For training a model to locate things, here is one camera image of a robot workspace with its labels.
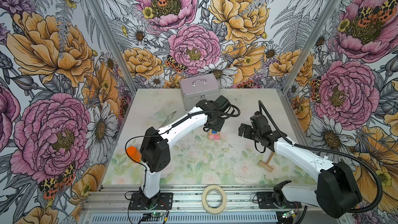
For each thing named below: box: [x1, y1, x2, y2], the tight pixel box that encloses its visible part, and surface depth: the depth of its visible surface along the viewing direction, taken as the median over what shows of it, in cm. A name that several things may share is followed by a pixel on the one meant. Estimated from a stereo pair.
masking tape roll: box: [201, 184, 227, 215], surface depth 74 cm
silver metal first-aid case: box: [179, 73, 222, 111], surface depth 106 cm
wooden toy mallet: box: [259, 151, 275, 173], surface depth 86 cm
